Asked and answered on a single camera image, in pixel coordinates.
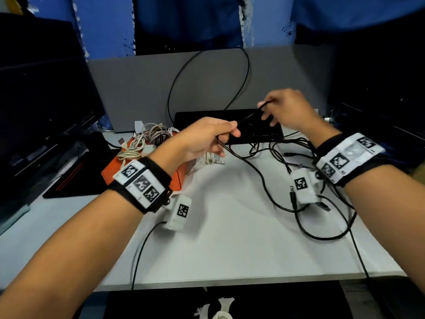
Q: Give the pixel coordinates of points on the person's right fingers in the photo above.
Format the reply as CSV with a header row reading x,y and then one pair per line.
x,y
266,113

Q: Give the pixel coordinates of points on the orange box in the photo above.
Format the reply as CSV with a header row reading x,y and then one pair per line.
x,y
114,169

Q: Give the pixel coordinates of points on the person's left fingers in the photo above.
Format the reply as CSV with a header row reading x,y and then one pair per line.
x,y
227,129

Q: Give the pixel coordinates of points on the person's right forearm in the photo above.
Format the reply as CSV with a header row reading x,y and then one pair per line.
x,y
388,209

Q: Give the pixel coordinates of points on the large black monitor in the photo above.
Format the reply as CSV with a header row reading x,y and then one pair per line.
x,y
43,96

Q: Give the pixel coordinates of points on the black wristband with markers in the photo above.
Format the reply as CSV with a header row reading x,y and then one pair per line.
x,y
142,184
348,157

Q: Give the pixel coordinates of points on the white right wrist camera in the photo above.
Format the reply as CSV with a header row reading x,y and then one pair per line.
x,y
303,186

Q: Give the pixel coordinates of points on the grey partition panel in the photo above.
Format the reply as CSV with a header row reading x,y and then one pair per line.
x,y
139,86

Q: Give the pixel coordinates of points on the black barrel plug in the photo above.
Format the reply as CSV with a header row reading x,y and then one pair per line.
x,y
293,195

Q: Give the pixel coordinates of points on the black left wristband with markers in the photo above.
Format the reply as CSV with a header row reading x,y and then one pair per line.
x,y
142,184

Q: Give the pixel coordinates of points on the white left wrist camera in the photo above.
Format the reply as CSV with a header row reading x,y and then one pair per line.
x,y
179,212

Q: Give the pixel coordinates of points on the person's right hand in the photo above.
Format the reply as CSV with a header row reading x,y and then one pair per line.
x,y
292,109

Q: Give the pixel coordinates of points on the black right wristband with markers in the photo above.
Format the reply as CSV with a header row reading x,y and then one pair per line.
x,y
348,157

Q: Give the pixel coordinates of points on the person's black printed shirt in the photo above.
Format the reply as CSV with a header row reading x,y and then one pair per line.
x,y
265,300

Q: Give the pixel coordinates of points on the black flat box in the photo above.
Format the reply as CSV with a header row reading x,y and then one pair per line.
x,y
212,117

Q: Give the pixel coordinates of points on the black pad with orange stripe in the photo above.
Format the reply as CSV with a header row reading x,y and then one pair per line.
x,y
79,177

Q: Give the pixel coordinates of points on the person's left forearm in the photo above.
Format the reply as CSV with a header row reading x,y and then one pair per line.
x,y
73,249

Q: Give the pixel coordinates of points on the person's left hand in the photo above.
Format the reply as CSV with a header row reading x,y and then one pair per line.
x,y
196,139

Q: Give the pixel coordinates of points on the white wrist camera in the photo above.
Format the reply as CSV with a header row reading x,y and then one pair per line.
x,y
179,212
303,186

